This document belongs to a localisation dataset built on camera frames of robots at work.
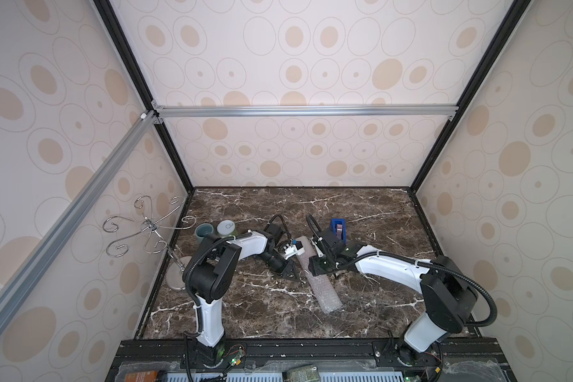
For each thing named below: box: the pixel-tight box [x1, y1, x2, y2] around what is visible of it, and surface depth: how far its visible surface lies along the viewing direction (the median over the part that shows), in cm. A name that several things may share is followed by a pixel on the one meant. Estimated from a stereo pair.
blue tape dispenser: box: [330, 218, 347, 245], surface depth 99 cm
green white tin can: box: [216, 219, 236, 236], surface depth 100 cm
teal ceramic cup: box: [194, 222, 215, 242], surface depth 99 cm
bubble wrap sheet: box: [296, 235, 344, 315], surface depth 85 cm
